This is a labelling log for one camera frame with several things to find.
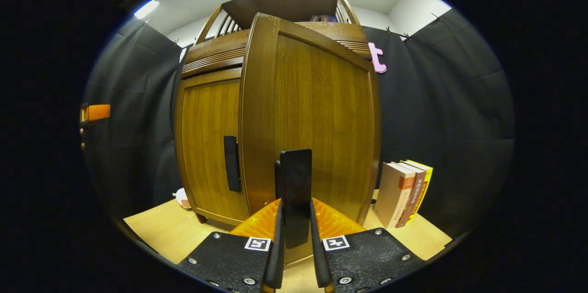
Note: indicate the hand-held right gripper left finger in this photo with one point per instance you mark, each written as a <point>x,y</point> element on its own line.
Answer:
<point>277,256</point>

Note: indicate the yellow book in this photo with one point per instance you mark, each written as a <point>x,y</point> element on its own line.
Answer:
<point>425,187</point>

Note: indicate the white crumpled packet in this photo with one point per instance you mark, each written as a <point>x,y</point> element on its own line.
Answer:
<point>182,199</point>

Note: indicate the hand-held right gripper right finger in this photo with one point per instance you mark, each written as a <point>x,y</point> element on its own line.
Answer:
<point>319,256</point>

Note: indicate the wooden shoe cabinet door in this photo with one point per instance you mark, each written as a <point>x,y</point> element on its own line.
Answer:
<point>206,137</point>
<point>321,123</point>

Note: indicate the black backdrop cloth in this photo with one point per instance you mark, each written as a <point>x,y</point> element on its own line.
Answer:
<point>459,100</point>

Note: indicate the small ceiling light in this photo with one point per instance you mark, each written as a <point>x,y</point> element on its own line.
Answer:
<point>147,8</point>

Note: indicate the wooden double-door shoe cabinet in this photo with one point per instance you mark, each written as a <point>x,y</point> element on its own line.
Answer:
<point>285,1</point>

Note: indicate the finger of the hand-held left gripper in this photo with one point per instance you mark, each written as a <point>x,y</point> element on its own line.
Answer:
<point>98,112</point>

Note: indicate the brown book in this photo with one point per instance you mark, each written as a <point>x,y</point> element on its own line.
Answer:
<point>413,196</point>

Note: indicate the pale book with orange label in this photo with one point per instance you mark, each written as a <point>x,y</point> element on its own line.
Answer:
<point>390,192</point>

